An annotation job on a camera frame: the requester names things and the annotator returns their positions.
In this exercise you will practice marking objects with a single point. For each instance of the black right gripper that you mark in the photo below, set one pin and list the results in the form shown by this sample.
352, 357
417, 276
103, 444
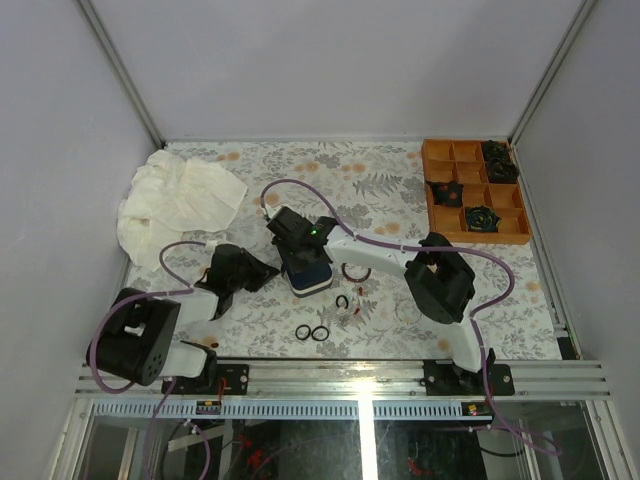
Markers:
282, 247

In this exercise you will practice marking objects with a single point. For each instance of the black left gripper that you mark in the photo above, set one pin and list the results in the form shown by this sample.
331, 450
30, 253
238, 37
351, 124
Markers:
264, 273

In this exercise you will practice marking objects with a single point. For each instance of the cream navy jewelry box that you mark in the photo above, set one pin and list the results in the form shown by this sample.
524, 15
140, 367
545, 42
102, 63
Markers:
313, 279

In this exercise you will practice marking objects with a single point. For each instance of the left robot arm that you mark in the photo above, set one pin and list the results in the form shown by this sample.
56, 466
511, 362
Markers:
134, 345

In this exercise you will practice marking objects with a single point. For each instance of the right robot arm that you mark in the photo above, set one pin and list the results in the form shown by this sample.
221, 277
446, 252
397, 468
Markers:
439, 279

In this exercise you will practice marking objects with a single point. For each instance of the dark purple bangle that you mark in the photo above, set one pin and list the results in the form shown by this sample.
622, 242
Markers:
355, 274

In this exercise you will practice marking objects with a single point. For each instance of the dark green bangle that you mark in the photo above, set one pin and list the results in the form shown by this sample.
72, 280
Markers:
342, 301

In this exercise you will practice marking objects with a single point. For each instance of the floral patterned tablecloth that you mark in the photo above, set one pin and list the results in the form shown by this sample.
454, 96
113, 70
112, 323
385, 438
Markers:
376, 188

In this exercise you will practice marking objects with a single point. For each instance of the white crumpled cloth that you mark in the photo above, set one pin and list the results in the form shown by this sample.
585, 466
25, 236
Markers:
170, 196

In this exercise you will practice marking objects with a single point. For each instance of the silver hoop bangle right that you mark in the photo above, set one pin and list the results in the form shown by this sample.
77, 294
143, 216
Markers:
407, 313

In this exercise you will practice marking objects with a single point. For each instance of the dark flower with blue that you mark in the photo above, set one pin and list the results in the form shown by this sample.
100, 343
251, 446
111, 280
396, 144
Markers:
481, 219

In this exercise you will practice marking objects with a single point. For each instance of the wooden compartment tray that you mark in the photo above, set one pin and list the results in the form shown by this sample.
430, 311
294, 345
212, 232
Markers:
456, 178

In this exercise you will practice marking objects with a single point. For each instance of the dark fabric flower in tray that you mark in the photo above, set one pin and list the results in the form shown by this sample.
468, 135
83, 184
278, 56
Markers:
499, 166

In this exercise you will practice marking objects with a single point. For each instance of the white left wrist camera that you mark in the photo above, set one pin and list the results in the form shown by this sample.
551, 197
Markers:
210, 245

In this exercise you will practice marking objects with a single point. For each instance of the aluminium mounting rail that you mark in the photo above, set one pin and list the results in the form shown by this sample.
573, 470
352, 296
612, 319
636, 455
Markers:
331, 389

